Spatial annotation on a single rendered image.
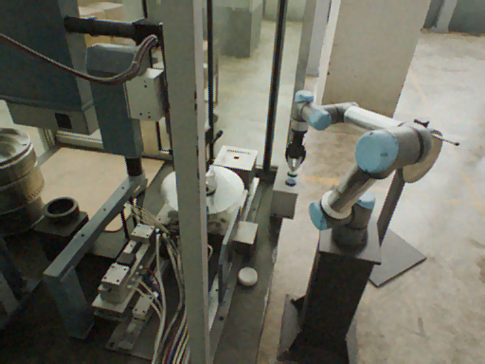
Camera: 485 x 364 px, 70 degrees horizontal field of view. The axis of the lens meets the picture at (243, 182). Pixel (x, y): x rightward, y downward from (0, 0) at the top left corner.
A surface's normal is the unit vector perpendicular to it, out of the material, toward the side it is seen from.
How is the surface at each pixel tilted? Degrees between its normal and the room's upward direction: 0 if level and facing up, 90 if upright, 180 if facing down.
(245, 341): 0
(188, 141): 90
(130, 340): 0
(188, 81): 90
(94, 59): 59
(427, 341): 0
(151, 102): 90
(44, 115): 90
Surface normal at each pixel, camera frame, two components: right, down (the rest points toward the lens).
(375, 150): -0.91, 0.12
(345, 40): -0.05, 0.58
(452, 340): 0.04, -0.81
